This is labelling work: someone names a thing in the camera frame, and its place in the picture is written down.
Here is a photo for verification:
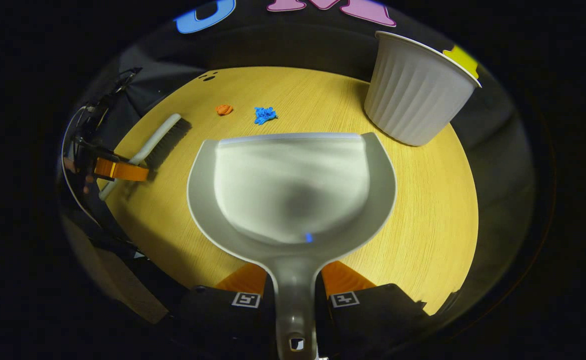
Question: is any white ribbed cup garbage bin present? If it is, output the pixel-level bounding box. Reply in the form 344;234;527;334
364;31;482;147

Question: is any small white broom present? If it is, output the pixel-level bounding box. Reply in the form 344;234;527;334
98;113;192;201

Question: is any white plastic dustpan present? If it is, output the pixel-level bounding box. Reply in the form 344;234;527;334
187;132;398;360

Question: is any black backdrop cloth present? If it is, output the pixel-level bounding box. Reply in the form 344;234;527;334
58;0;536;321

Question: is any blue paper scrap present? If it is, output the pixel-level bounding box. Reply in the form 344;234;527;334
254;106;278;125

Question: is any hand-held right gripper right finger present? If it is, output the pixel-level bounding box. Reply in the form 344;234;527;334
316;260;429;359

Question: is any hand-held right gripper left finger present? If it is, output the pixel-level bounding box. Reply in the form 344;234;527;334
177;262;277;360

